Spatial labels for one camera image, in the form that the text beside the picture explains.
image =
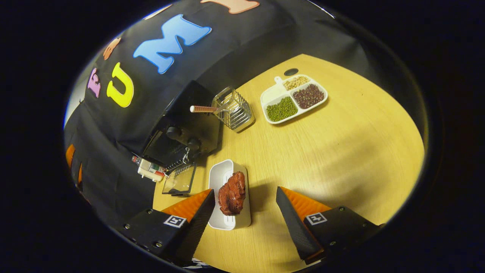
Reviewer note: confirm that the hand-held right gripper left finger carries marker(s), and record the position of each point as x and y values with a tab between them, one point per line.
197	231

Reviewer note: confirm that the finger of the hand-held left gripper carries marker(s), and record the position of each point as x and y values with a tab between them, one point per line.
70	155
79	174

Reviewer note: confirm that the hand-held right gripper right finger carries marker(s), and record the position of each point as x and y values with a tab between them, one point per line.
297	233

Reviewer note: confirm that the brown meat piece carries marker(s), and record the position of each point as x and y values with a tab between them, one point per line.
232	193

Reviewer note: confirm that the black electric oven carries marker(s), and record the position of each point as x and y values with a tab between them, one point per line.
201	131

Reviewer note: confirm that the white rectangular tray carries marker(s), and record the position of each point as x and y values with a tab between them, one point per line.
221	174

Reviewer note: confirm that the white toaster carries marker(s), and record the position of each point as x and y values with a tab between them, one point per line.
146	172

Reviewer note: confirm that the pile of green mung beans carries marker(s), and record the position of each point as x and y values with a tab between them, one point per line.
282	109

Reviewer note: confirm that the pile of dark red beans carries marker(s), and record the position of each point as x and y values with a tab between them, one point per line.
308	96

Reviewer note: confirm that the white divided plate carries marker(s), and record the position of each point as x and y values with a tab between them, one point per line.
274	94

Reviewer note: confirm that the pile of pale soybeans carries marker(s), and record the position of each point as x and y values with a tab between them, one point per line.
296	82

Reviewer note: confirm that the black backdrop cloth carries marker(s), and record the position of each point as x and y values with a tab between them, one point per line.
227	49

